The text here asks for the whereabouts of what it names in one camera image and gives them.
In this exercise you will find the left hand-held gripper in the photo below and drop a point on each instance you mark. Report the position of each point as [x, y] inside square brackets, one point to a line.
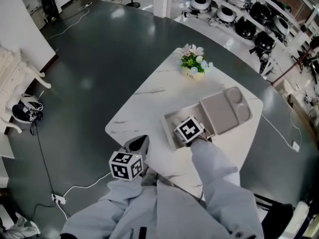
[125, 167]

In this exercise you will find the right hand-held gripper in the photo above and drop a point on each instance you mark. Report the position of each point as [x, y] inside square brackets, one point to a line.
[188, 131]

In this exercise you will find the grey box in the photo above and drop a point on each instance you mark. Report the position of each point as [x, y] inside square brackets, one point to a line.
[169, 131]

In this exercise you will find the person's left forearm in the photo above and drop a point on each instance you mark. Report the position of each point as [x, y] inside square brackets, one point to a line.
[124, 192]

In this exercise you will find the person's right forearm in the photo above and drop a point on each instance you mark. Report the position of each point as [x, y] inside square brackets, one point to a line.
[214, 168]

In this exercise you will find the grey compartment tray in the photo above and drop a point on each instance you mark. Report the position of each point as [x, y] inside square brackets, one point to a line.
[220, 112]

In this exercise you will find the person's torso in light jacket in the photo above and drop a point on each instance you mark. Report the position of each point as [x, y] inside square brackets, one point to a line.
[159, 215]

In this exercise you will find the potted artificial flowers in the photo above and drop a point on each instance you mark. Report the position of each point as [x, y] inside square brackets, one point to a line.
[193, 61]

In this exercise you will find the white power strip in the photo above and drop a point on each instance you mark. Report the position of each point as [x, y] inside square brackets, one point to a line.
[58, 199]
[88, 4]
[295, 146]

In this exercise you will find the black and white headset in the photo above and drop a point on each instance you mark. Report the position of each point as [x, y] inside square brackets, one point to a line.
[26, 111]

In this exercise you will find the black chair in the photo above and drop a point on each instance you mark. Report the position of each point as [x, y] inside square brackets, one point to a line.
[276, 213]

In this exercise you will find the white crumpled cloth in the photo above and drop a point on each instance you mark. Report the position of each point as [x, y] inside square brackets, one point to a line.
[17, 226]

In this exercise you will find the red tripod stand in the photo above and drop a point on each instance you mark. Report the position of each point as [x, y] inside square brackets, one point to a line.
[292, 63]

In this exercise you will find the shelf of round cookers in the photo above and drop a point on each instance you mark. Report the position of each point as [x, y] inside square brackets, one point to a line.
[246, 16]

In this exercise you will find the white carved cabinet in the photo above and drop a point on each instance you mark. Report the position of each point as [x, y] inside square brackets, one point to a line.
[12, 78]

